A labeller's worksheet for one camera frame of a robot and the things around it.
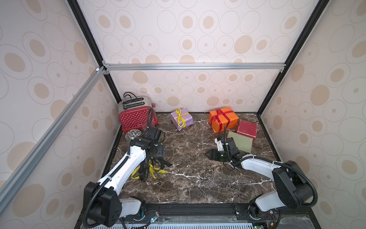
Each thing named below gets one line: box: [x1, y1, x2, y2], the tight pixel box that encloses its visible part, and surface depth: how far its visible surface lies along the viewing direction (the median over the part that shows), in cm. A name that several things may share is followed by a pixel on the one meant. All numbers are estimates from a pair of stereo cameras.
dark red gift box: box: [235, 119, 258, 143], surface depth 103 cm
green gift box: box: [226, 130, 254, 153], surface depth 99 cm
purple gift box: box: [170, 107, 194, 131], surface depth 111 cm
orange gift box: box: [208, 106, 240, 134], surface depth 106 cm
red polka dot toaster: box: [118, 91, 159, 133], surface depth 104 cm
